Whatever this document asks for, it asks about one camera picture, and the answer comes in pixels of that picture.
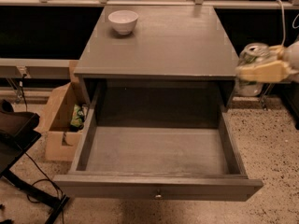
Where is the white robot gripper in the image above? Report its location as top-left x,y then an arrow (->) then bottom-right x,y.
235,41 -> 299,83

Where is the open grey top drawer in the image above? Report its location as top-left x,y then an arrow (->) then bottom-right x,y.
52,79 -> 264,203

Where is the grey wooden cabinet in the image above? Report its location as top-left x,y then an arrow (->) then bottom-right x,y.
74,6 -> 238,105

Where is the white ceramic bowl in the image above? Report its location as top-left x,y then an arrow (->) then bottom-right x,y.
108,10 -> 139,35

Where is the green snack bag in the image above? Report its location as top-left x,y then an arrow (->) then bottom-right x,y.
70,105 -> 85,132

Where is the cardboard box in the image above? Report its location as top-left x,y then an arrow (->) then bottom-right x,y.
37,61 -> 86,161

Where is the black chair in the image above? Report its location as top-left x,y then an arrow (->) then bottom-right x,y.
0,100 -> 69,224

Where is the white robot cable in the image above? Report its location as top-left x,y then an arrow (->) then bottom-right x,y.
276,0 -> 299,47

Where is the wall power outlet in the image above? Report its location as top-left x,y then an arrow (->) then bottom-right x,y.
17,66 -> 30,78

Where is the black floor cable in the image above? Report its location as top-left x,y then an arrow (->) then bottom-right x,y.
23,152 -> 65,224

